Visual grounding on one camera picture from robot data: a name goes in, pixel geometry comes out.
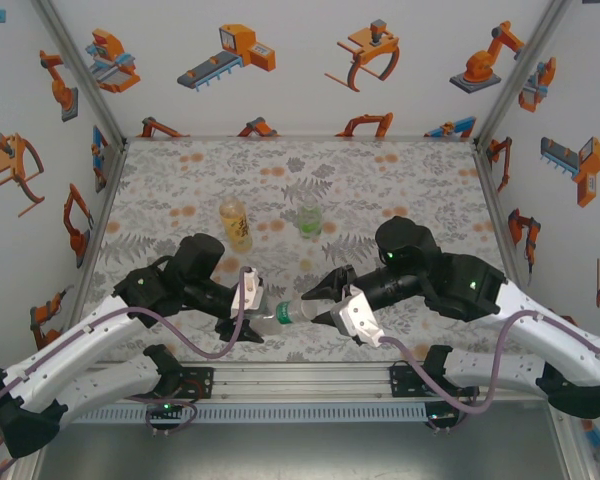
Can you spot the small clear green-tinted bottle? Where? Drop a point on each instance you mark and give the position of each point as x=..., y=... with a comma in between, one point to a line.
x=310, y=222

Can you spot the aluminium side rail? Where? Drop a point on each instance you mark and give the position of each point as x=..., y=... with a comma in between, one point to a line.
x=92, y=250
x=496, y=200

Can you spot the clear bottle with green band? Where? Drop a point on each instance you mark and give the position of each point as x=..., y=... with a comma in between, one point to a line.
x=283, y=313

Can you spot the aluminium frame post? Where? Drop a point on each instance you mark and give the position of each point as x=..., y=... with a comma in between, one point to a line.
x=519, y=75
x=82, y=75

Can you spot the grey floral tablecloth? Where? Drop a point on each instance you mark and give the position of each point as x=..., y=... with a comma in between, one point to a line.
x=330, y=160

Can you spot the aluminium frame leg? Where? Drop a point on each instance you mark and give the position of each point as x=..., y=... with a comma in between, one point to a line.
x=575, y=445
x=27, y=469

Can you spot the controller board with green light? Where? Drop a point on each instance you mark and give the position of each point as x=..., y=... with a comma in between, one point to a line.
x=442, y=416
x=166, y=409

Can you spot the yellow tea plastic bottle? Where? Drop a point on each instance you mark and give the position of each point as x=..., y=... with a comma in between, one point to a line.
x=236, y=227

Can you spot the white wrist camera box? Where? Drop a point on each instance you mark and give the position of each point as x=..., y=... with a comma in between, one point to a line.
x=360, y=320
x=247, y=295

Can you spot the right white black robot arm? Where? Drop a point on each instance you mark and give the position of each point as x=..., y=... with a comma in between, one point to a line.
x=555, y=345

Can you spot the white bottle cap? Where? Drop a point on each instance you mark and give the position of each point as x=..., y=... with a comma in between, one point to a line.
x=322, y=312

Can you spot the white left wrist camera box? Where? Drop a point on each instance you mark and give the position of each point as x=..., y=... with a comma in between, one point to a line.
x=247, y=295

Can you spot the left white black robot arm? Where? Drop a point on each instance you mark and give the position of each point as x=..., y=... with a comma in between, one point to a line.
x=70, y=352

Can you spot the aluminium frame rail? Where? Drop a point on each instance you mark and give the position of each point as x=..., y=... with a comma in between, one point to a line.
x=300, y=382

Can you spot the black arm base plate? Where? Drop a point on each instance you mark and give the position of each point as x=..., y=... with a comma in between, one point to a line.
x=202, y=382
x=400, y=382

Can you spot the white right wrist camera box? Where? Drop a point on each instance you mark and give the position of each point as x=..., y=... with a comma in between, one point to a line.
x=360, y=320

